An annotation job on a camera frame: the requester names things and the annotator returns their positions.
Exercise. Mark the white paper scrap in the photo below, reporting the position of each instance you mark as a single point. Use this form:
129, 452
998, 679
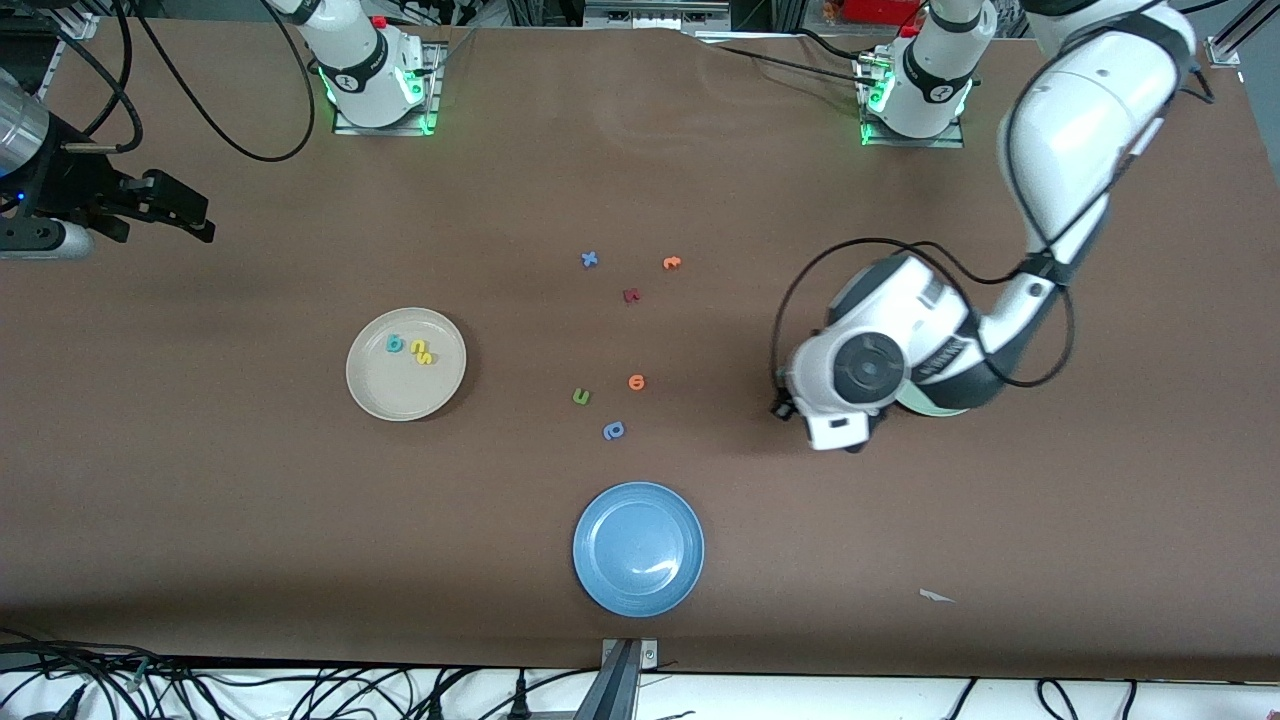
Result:
932, 596

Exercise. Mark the aluminium frame profile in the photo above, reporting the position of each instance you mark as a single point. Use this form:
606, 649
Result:
1225, 45
78, 28

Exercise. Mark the metal table edge bracket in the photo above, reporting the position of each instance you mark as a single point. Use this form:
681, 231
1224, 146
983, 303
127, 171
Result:
625, 680

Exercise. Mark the grey metal device box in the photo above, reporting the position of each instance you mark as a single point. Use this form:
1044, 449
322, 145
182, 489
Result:
655, 14

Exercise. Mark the brown table cover sheet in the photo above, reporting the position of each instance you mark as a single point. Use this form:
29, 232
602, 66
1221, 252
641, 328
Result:
200, 500

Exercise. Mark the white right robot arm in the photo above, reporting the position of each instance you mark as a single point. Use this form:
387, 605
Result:
360, 70

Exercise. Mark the blue foam letter a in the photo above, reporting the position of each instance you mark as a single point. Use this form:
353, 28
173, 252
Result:
613, 431

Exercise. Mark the blue plate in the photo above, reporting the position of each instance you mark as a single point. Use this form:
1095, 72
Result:
638, 550

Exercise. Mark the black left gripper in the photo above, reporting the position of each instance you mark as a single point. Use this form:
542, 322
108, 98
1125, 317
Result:
874, 424

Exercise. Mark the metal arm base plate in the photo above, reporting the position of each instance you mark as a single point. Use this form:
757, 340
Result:
435, 90
955, 140

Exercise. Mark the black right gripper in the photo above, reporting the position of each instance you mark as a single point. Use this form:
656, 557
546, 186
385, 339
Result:
62, 186

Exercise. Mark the red box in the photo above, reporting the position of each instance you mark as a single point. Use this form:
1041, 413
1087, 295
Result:
880, 10

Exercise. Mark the beige brown plate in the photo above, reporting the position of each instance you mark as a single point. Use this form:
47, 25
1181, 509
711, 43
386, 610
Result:
395, 390

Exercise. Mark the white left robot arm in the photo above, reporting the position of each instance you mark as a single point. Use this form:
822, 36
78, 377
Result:
1080, 130

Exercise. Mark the pale green plate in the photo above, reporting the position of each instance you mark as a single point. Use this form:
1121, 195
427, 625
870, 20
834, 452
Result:
925, 407

